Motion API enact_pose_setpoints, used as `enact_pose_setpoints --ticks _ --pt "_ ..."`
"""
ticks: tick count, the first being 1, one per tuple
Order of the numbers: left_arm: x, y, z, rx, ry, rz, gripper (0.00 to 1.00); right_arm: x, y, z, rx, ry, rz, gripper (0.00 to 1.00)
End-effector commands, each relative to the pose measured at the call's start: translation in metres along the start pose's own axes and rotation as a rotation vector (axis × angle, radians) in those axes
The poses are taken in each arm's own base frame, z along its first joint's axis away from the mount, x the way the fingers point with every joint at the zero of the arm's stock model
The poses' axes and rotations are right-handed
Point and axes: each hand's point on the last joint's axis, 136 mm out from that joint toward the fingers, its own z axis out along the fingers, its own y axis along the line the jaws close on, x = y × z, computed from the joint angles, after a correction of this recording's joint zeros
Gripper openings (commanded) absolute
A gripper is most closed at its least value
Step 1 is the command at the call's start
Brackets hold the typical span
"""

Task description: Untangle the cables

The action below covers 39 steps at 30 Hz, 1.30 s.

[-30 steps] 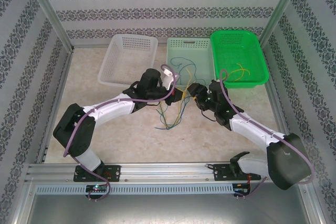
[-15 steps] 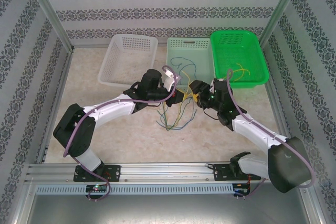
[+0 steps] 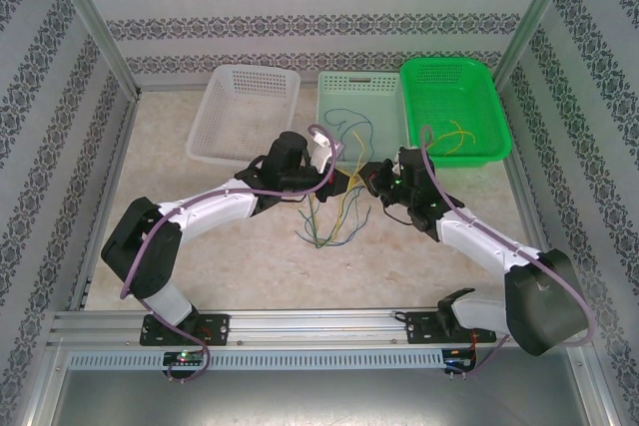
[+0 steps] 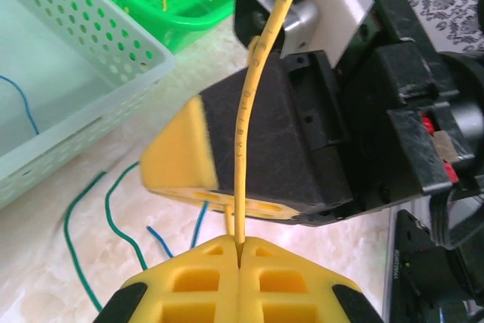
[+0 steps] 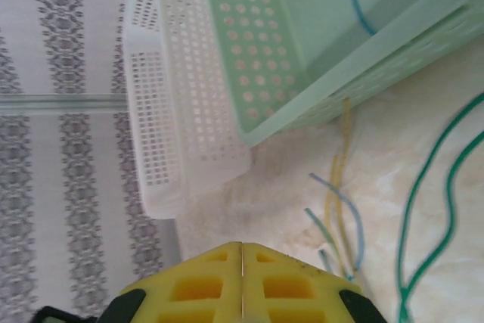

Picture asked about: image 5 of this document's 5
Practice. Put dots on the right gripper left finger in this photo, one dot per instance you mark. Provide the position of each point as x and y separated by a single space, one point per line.
196 289

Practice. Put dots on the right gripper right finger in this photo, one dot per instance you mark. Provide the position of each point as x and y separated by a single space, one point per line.
298 289

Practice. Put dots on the white perforated plastic basket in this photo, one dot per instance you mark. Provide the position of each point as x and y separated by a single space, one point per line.
189 92

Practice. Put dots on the mint perforated plastic basket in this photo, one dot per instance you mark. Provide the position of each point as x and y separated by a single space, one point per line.
302 16

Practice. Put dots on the aluminium frame post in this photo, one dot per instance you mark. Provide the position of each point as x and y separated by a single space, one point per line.
56 103

